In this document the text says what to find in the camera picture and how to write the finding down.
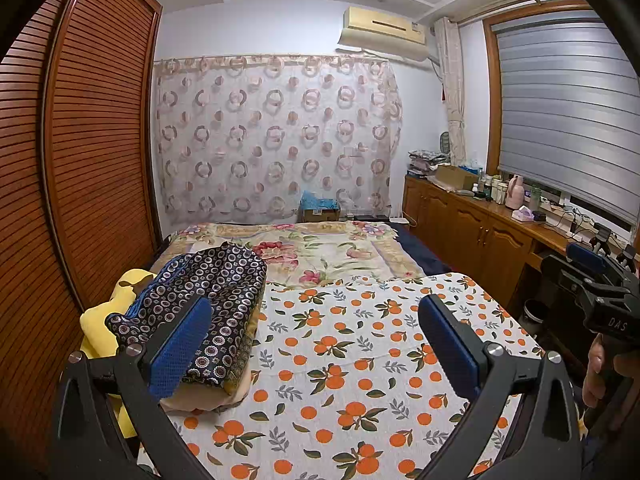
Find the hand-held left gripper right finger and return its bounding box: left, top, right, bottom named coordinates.
left=417, top=294, right=586, bottom=480

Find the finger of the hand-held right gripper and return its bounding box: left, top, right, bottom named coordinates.
left=595, top=227, right=640, bottom=276
left=567, top=242, right=623, bottom=281

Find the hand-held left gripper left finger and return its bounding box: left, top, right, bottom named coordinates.
left=50, top=295, right=216, bottom=480

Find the navy circle-print garment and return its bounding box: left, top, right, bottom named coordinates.
left=105, top=241, right=268, bottom=388

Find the person's right hand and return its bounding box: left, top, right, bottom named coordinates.
left=582, top=335, right=640, bottom=408

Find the peach pillow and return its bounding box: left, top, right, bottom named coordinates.
left=165, top=365, right=251, bottom=413

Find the dark trash bin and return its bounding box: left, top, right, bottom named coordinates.
left=522, top=300, right=548, bottom=336

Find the yellow plush pillow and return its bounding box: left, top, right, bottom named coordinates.
left=80, top=269, right=161, bottom=436

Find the orange fruit print bedsheet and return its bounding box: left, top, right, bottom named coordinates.
left=135, top=271, right=583, bottom=480

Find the pink thermos jug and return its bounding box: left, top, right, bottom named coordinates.
left=505, top=174, right=525, bottom=210

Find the navy bed sheet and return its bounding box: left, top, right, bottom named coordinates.
left=392, top=222, right=453, bottom=277

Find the wooden sideboard cabinet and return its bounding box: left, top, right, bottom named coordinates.
left=402, top=174, right=601, bottom=306

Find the grey window blind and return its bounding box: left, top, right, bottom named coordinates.
left=492, top=20, right=640, bottom=226

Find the cardboard box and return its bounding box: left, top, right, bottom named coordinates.
left=435, top=164, right=478, bottom=191

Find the floral blanket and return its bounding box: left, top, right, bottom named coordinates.
left=150, top=220, right=426, bottom=286

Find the stack of folded cloths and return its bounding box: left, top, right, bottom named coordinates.
left=407, top=149, right=448, bottom=177

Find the box with blue cloth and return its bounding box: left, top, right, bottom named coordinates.
left=300, top=191, right=342, bottom=223

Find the beige window curtain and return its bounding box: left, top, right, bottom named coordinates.
left=432, top=16, right=468, bottom=167

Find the wooden louvered wardrobe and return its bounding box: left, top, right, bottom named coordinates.
left=0, top=0, right=165, bottom=461

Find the brass curtain rod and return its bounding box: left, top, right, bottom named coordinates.
left=460, top=0, right=576, bottom=23

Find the power strip with cables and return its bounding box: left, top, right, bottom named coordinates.
left=542, top=199, right=601, bottom=238

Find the ring-pattern sheer curtain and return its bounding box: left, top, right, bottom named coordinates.
left=152, top=54, right=405, bottom=226

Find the beige wall air conditioner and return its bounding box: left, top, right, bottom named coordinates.
left=337, top=6, right=431, bottom=63

